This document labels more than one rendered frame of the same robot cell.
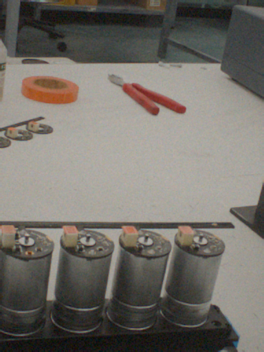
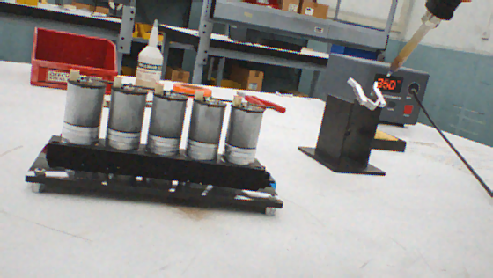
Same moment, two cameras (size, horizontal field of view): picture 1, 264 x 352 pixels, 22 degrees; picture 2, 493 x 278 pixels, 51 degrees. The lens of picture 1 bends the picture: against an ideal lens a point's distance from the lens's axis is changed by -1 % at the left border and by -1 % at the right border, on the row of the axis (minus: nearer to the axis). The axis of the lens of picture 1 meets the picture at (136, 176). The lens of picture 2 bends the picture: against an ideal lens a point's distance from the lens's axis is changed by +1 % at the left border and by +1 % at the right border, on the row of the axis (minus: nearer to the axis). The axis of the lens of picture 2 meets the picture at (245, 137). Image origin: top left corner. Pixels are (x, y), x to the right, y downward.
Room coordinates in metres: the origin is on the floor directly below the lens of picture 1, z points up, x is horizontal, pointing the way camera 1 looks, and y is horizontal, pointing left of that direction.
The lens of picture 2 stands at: (-0.07, -0.08, 0.87)
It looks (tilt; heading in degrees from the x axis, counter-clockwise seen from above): 12 degrees down; 7
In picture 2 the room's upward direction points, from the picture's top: 11 degrees clockwise
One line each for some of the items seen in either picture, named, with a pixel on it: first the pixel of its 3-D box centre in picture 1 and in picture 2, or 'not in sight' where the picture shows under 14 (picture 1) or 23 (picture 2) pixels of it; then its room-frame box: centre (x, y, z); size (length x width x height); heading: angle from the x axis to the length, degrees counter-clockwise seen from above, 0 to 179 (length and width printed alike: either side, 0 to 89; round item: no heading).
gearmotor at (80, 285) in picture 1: (80, 287); (165, 128); (0.27, 0.02, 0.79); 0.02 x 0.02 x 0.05
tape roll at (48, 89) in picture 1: (49, 89); (192, 91); (0.68, 0.10, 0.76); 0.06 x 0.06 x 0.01
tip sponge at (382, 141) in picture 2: not in sight; (371, 136); (0.61, -0.16, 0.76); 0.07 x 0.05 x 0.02; 32
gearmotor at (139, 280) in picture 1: (137, 286); (204, 134); (0.28, -0.01, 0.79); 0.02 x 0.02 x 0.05
